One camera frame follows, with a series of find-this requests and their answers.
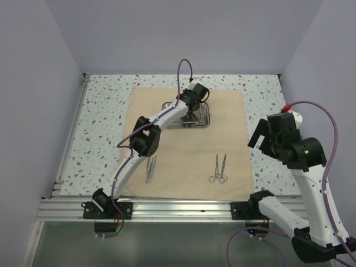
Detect stainless steel instrument tray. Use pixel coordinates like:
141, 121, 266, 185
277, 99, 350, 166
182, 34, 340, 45
167, 103, 210, 129

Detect steel clamp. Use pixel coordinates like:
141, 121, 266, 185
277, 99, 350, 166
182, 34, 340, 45
181, 112, 204, 127

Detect beige cloth wrap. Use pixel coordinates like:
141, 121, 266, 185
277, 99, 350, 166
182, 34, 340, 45
122, 90, 254, 201

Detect steel scalpel handle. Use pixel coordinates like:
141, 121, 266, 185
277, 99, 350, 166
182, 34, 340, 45
146, 157, 151, 174

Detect steel tweezers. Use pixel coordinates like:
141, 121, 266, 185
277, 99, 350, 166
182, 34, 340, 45
145, 155, 157, 184

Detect steel forceps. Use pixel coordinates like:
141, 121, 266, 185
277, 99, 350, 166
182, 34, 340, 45
209, 154, 220, 183

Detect steel surgical scissors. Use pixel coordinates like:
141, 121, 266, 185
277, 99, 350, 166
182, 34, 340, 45
219, 154, 228, 184

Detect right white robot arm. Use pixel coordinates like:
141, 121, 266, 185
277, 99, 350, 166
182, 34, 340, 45
248, 112, 355, 263

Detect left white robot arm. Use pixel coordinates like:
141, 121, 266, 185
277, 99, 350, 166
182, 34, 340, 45
91, 82, 210, 219

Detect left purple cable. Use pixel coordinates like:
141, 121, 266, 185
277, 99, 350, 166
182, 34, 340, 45
102, 58, 195, 240

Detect purple cable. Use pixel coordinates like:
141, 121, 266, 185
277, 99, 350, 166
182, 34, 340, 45
225, 101, 356, 267
102, 58, 195, 240

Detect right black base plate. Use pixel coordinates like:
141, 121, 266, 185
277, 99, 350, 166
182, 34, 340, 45
230, 201, 266, 220

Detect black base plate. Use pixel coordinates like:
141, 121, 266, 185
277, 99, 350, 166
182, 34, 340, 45
81, 201, 133, 220
230, 201, 266, 220

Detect left side aluminium rail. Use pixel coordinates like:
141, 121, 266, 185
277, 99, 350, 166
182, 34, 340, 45
50, 73, 91, 198

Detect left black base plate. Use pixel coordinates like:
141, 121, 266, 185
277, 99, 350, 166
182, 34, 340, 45
81, 201, 133, 220

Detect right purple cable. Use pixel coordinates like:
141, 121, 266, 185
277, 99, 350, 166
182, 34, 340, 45
225, 101, 356, 267

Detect aluminium extrusion rail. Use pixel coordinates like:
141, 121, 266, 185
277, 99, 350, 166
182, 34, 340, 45
36, 195, 329, 223

